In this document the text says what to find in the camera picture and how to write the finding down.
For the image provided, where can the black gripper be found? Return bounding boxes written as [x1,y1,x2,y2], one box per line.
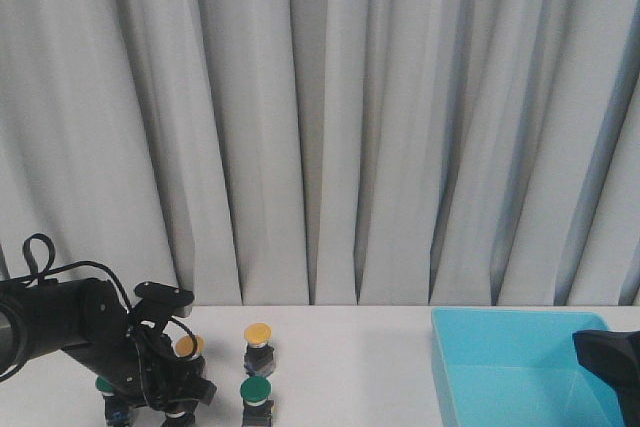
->
[104,326,216,410]

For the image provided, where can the yellow push button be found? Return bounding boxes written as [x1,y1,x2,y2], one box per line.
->
[173,335,206,377]
[244,322,276,377]

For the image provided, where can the red push button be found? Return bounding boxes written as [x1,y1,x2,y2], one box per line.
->
[161,411,195,427]

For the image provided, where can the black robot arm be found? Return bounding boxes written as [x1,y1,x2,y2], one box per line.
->
[572,330,639,426]
[1,278,216,411]

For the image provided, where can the blue plastic box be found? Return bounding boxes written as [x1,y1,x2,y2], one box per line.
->
[431,307,626,426]

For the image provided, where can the green push button left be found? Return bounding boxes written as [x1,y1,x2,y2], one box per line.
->
[95,376,136,427]

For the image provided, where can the green push button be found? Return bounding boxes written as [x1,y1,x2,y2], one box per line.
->
[95,376,136,427]
[240,376,274,427]

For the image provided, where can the green push button right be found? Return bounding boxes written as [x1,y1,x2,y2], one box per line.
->
[240,376,274,427]

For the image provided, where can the grey pleated curtain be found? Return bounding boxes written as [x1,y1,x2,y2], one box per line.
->
[1,0,639,306]

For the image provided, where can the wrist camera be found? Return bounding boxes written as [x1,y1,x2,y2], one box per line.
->
[134,281,195,322]

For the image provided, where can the black camera cable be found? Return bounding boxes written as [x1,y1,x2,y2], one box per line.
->
[22,233,201,363]

